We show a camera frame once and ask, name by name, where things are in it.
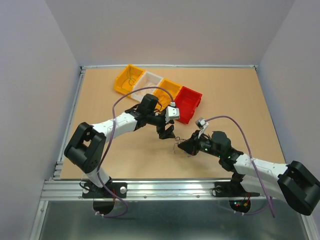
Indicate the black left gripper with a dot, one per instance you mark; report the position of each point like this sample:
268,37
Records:
163,134

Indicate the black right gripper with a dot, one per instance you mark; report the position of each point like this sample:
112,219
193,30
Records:
190,146

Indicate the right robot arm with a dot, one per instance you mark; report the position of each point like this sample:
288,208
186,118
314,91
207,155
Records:
292,183

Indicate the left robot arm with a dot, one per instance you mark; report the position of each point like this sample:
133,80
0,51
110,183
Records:
85,147

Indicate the near yellow bin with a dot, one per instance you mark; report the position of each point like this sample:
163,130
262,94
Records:
163,98

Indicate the yellow bin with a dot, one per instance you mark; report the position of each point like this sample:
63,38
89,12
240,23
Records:
125,81
163,98

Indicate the red bin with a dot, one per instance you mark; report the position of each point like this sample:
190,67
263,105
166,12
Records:
187,101

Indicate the white bin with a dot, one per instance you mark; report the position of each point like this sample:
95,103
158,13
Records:
148,79

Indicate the far yellow bin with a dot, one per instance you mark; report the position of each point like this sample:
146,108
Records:
125,81

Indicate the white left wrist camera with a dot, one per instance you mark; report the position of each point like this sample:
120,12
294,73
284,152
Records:
172,112

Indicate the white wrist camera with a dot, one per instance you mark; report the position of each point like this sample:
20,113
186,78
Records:
202,125
172,112

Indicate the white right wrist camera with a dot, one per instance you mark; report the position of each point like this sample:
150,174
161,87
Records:
202,125

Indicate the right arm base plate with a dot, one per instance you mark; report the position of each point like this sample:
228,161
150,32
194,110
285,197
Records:
239,199

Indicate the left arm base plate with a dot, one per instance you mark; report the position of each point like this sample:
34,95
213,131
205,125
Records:
103,201

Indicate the aluminium table frame rail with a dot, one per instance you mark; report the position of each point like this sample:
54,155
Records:
169,193

